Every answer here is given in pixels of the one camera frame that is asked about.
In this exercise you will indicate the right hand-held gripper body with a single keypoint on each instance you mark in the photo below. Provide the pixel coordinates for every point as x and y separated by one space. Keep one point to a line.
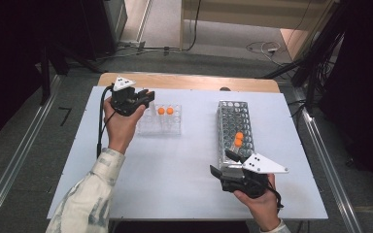
252 184

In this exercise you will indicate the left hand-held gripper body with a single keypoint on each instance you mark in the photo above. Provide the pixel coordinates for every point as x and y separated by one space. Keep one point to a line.
124 100

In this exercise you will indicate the clear acrylic tube rack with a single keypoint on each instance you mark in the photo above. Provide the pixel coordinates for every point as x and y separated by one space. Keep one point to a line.
149 127

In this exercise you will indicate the perforated metal tube rack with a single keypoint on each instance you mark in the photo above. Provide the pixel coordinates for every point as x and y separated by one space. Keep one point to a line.
234 113

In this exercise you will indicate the person's right hand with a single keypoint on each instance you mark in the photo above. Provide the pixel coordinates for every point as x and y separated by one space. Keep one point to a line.
264 210

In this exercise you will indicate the person's left hand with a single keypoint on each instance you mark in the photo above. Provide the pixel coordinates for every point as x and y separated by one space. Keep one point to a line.
119 129

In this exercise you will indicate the grey power strip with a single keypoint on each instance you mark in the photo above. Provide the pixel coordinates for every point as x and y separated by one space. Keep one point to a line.
132 43

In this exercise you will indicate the dark cabinet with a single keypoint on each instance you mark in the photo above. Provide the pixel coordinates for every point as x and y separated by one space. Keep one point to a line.
116 19

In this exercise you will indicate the black metal stand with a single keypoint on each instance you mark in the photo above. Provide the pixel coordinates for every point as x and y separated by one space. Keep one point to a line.
45 81
311 87

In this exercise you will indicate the black curtain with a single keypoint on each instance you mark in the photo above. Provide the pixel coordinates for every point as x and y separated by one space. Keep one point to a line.
369 81
6 64

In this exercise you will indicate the light wooden furniture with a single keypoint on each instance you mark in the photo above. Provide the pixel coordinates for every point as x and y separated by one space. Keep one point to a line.
255 13

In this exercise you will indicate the aluminium floor rail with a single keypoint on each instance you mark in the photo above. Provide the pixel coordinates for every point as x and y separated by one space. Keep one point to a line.
16 161
345 204

